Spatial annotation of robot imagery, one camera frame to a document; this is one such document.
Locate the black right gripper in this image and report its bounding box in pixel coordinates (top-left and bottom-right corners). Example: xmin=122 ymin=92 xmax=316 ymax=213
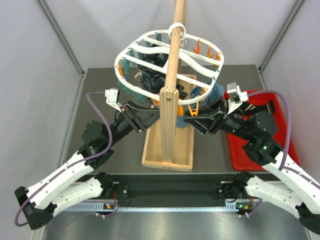
xmin=182 ymin=96 xmax=254 ymax=142

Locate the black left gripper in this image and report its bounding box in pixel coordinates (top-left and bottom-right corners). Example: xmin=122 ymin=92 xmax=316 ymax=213
xmin=105 ymin=100 xmax=166 ymax=148

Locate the blue ribbed sock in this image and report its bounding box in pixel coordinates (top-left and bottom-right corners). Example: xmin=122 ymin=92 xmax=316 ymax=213
xmin=176 ymin=83 xmax=225 ymax=128

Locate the white round clip hanger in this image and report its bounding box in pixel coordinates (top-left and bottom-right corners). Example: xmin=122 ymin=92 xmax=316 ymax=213
xmin=114 ymin=22 xmax=225 ymax=105

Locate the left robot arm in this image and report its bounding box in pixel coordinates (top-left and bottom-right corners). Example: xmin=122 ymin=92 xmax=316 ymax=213
xmin=14 ymin=101 xmax=160 ymax=230

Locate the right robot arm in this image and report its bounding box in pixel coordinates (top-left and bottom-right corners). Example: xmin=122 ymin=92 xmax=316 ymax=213
xmin=184 ymin=98 xmax=320 ymax=234

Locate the wooden hanger stand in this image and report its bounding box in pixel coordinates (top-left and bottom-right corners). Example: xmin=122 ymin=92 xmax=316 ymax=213
xmin=141 ymin=0 xmax=194 ymax=172

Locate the black sock in tray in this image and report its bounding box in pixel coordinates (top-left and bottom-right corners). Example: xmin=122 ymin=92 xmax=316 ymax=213
xmin=238 ymin=100 xmax=276 ymax=116

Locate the black patterned sock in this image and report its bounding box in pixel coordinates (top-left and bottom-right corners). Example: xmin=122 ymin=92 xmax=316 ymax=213
xmin=136 ymin=52 xmax=191 ymax=101

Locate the red plastic tray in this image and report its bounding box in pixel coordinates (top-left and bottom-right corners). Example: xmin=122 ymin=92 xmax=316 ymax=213
xmin=222 ymin=89 xmax=301 ymax=171

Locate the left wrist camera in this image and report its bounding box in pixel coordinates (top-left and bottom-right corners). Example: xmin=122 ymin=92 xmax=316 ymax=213
xmin=104 ymin=88 xmax=122 ymax=111

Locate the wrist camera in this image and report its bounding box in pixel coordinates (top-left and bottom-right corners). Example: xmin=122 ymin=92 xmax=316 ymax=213
xmin=104 ymin=88 xmax=122 ymax=111
xmin=226 ymin=82 xmax=249 ymax=115

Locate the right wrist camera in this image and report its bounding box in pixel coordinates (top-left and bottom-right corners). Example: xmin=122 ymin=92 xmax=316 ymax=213
xmin=226 ymin=82 xmax=249 ymax=115

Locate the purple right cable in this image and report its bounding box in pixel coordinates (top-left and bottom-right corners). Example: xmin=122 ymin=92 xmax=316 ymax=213
xmin=247 ymin=90 xmax=320 ymax=186

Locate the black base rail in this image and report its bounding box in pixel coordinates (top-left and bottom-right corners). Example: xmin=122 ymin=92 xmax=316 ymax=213
xmin=111 ymin=173 xmax=243 ymax=208

